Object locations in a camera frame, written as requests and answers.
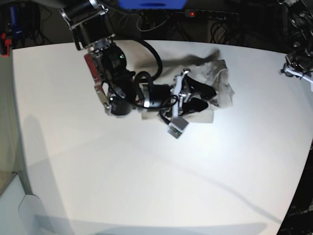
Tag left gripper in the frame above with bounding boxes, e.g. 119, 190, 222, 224
280, 50, 313, 82

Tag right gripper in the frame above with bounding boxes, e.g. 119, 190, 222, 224
158, 69, 217, 122

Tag grey t-shirt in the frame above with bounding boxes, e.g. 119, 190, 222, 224
133, 49, 234, 126

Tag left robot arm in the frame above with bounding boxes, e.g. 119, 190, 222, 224
278, 0, 313, 85

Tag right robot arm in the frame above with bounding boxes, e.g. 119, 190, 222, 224
60, 0, 217, 124

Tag black power strip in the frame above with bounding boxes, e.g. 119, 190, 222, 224
184, 9, 239, 20

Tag blue box overhead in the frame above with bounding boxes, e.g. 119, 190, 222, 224
118, 0, 187, 10

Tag red and blue clamp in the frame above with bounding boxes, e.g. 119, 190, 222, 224
0, 4, 17, 57

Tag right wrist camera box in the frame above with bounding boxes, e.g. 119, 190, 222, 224
167, 116, 189, 139

